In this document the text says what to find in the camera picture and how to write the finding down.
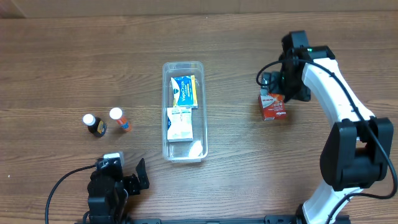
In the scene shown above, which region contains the red medicine box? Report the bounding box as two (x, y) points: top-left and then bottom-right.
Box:
(259, 93), (287, 121)

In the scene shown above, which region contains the dark bottle white cap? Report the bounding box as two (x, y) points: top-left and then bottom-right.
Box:
(82, 114), (107, 138)

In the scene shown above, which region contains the orange tube white cap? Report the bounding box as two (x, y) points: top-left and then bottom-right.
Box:
(109, 108), (131, 132)

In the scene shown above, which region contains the white medicine box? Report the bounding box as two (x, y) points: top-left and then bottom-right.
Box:
(167, 106), (193, 142)

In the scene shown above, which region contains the blue VapoDrops box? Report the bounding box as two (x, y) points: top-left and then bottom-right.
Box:
(171, 75), (198, 109)

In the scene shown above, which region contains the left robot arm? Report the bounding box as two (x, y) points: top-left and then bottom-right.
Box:
(87, 157), (150, 224)

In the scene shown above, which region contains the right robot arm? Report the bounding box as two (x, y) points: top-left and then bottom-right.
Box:
(256, 30), (397, 224)

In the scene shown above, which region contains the clear plastic container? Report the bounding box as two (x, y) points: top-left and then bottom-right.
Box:
(162, 61), (208, 162)

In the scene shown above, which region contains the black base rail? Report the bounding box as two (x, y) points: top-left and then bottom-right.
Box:
(125, 215), (302, 224)

